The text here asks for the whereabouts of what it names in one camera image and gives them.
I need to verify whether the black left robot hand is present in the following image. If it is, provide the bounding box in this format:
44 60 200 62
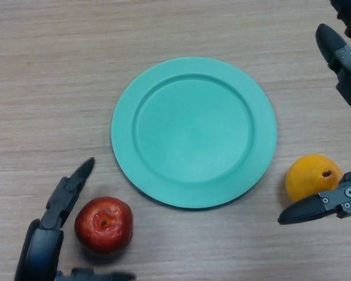
13 157 137 281

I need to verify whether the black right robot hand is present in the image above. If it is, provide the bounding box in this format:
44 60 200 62
277 0 351 225

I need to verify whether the red apple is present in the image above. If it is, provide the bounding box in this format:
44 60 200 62
74 196 134 255

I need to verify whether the green round plate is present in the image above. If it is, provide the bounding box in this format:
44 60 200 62
111 56 278 210

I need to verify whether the yellow orange pear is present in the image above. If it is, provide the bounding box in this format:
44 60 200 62
285 153 345 203

